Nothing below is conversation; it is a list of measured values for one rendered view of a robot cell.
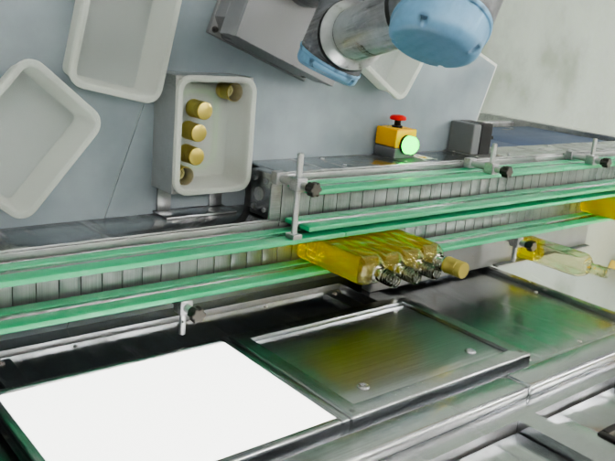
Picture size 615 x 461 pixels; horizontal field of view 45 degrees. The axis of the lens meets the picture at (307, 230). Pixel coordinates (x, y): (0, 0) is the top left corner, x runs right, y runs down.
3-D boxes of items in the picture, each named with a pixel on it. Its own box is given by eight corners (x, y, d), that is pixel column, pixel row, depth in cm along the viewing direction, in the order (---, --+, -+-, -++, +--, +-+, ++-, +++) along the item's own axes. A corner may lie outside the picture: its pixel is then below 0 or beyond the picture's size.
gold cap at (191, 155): (178, 144, 143) (188, 147, 140) (193, 143, 145) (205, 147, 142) (177, 162, 144) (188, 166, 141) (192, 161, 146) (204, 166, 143)
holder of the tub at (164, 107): (150, 212, 145) (170, 222, 140) (155, 70, 138) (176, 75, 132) (223, 205, 156) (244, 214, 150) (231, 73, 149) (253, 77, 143)
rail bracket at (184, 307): (150, 320, 137) (188, 348, 127) (152, 285, 135) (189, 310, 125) (169, 316, 139) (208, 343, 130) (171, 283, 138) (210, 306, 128)
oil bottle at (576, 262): (514, 256, 209) (599, 285, 190) (516, 237, 207) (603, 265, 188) (526, 252, 213) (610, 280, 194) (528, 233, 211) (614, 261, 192)
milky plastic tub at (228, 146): (151, 187, 143) (174, 197, 137) (155, 69, 137) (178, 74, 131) (226, 181, 154) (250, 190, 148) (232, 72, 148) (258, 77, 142)
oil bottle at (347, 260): (296, 256, 155) (365, 289, 140) (297, 230, 154) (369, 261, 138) (316, 253, 159) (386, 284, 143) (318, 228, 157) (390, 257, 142)
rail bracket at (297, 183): (265, 230, 148) (305, 247, 139) (272, 146, 143) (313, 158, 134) (277, 228, 150) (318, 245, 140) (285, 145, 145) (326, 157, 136)
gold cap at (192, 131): (179, 121, 142) (191, 124, 139) (195, 120, 144) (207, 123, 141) (178, 139, 143) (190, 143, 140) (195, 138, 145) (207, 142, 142)
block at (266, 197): (246, 212, 152) (266, 220, 147) (249, 166, 150) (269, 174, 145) (260, 210, 154) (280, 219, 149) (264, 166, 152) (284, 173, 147)
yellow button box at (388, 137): (372, 153, 180) (393, 159, 175) (375, 123, 178) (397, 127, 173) (392, 152, 185) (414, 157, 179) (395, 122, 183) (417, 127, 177)
